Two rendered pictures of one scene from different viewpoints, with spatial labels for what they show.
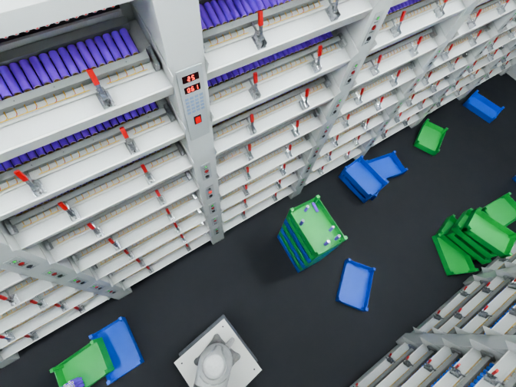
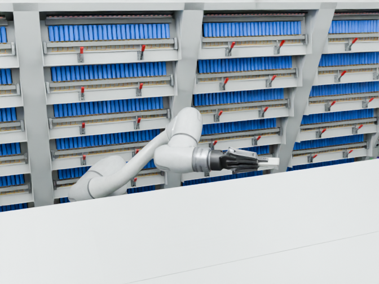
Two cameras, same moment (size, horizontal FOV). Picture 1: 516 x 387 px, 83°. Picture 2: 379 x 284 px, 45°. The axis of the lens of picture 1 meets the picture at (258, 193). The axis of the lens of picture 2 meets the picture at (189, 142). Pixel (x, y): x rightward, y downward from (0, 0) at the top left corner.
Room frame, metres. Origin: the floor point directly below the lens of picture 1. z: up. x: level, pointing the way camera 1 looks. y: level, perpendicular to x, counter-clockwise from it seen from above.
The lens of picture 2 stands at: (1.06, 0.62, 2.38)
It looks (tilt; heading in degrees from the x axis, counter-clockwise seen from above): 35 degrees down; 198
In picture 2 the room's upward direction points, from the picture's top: 8 degrees clockwise
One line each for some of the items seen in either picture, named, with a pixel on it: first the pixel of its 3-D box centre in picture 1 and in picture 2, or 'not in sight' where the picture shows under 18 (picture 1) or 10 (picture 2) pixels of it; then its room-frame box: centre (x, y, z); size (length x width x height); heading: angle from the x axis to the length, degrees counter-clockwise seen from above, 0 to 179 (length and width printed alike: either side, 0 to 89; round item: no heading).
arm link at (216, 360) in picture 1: (215, 365); not in sight; (-0.16, 0.06, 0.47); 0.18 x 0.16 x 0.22; 177
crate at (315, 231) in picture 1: (316, 225); not in sight; (0.61, -0.37, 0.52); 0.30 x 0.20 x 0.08; 38
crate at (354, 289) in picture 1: (355, 284); not in sight; (0.41, -0.78, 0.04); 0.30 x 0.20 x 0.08; 169
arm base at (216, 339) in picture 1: (219, 355); not in sight; (-0.14, 0.05, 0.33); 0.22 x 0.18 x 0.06; 149
